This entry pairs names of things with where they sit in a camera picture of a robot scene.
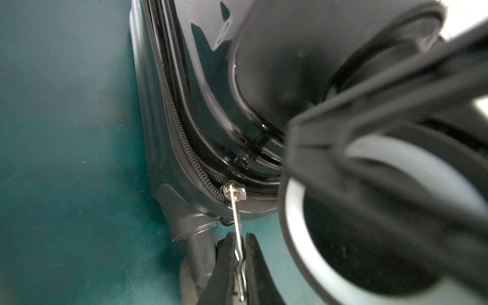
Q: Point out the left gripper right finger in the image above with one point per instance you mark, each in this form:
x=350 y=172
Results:
x=261 y=288

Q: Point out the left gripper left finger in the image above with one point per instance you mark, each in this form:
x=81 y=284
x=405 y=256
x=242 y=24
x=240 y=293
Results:
x=220 y=288

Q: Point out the silver zipper pull tab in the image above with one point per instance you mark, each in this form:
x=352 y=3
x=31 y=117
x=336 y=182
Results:
x=235 y=193

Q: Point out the silver black hardshell suitcase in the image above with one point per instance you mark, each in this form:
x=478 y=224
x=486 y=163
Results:
x=382 y=197

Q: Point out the green table mat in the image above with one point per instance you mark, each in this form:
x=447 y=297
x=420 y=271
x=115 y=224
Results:
x=119 y=125

